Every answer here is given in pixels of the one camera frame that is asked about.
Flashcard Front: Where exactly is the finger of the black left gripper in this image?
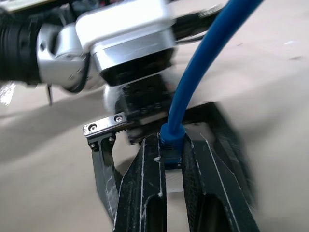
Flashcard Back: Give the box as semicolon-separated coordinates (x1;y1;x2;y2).
87;134;124;216
183;101;257;211

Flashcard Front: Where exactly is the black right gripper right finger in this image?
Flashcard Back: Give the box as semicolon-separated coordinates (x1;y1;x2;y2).
182;131;261;232

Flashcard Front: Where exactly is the blue network cable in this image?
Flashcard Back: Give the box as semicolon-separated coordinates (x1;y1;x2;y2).
160;0;266;170

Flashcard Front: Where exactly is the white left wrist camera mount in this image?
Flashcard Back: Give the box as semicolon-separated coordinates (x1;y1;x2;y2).
74;0;179;87

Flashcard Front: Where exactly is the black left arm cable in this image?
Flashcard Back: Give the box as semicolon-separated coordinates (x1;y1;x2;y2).
71;51;92;94

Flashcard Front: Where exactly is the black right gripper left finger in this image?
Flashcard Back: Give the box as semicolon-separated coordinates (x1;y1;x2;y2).
112;132;168;232

